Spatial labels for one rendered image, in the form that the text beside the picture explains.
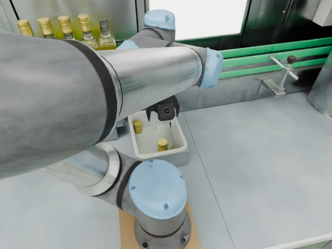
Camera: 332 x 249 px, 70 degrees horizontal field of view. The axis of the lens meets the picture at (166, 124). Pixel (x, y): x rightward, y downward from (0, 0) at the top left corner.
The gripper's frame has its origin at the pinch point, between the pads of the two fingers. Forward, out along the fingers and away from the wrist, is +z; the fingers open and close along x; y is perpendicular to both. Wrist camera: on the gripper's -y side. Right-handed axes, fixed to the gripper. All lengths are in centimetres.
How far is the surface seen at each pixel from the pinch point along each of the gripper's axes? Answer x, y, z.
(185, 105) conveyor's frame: -14.1, 20.5, 9.3
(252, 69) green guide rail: -43.1, 23.0, -2.6
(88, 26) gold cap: 18.4, 24.3, -25.4
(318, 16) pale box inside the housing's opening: -82, 40, -15
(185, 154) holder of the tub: -5.8, -7.2, 6.6
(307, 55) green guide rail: -68, 24, -6
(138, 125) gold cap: 7.3, 9.8, 6.7
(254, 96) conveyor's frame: -47, 21, 10
